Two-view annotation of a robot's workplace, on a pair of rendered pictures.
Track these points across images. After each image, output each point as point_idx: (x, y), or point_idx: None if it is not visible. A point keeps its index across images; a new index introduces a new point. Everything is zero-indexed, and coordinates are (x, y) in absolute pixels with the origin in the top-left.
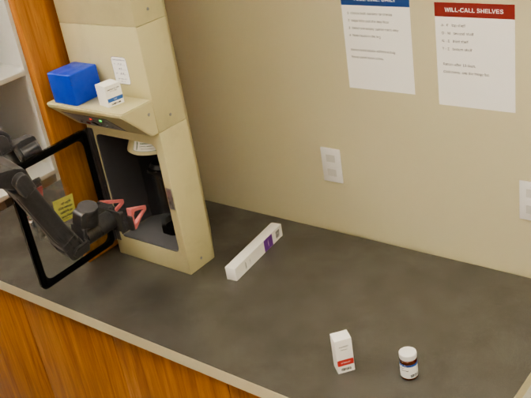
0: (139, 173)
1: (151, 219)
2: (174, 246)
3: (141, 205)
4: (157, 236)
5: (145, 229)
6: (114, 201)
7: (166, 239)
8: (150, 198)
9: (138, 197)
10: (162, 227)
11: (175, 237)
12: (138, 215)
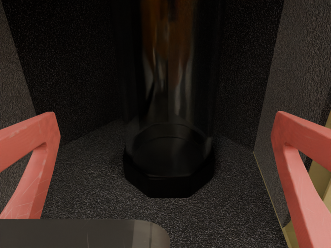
0: (1, 19)
1: (59, 166)
2: (251, 239)
3: (302, 120)
4: (143, 217)
5: (72, 203)
6: (17, 146)
7: (187, 219)
8: (42, 106)
9: (15, 109)
10: (148, 184)
11: (202, 200)
12: (310, 205)
